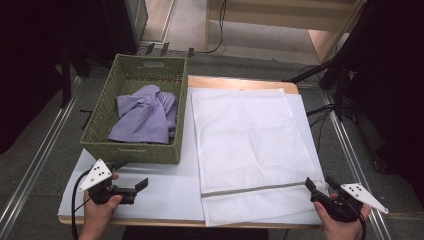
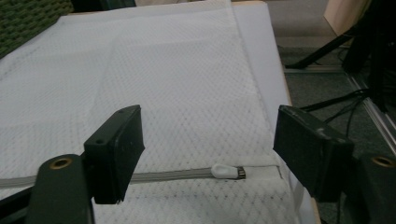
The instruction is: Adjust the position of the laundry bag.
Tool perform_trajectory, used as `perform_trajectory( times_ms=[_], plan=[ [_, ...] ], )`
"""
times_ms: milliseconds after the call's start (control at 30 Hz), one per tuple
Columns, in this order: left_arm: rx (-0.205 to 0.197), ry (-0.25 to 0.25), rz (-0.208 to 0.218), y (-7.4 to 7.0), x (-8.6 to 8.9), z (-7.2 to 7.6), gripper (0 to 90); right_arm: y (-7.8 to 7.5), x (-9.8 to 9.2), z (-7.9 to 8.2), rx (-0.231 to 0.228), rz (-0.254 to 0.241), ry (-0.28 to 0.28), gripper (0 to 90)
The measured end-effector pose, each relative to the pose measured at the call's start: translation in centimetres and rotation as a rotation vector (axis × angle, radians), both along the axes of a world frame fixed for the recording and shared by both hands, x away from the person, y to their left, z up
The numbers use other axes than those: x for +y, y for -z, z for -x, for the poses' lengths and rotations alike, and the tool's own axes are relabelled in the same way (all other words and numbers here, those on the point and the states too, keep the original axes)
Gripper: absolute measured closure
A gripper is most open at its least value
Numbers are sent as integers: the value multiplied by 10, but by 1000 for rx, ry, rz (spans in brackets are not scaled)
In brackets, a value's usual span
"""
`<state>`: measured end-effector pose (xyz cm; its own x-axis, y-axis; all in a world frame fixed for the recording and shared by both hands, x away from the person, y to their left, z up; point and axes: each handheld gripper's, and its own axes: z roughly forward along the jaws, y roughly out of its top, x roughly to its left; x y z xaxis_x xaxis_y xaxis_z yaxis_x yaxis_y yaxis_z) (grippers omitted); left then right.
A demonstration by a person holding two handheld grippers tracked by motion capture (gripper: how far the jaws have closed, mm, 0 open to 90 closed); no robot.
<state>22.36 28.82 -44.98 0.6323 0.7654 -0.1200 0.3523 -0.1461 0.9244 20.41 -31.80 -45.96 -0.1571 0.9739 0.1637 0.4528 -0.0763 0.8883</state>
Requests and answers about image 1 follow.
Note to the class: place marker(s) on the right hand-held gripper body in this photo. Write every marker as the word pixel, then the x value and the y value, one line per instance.
pixel 343 208

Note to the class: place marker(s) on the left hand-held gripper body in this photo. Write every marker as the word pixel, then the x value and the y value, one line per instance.
pixel 96 173

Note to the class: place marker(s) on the green woven basket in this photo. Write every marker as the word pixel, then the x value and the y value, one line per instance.
pixel 136 155

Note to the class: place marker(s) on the purple shirt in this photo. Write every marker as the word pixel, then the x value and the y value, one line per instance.
pixel 143 116

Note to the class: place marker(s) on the white mesh laundry bag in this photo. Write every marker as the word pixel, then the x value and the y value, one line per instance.
pixel 253 143

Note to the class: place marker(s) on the person's right hand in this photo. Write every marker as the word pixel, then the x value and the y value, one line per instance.
pixel 343 230

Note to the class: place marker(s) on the person's left hand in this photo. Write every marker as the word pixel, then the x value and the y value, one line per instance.
pixel 98 216

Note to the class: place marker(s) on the white board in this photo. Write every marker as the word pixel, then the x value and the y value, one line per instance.
pixel 166 190

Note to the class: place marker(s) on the black metal stand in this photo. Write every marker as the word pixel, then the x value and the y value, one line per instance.
pixel 340 83
pixel 65 80

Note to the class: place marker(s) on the light wooden shelf unit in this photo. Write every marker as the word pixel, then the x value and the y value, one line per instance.
pixel 266 16

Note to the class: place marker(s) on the metal floor rail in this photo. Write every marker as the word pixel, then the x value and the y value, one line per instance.
pixel 353 166
pixel 40 156

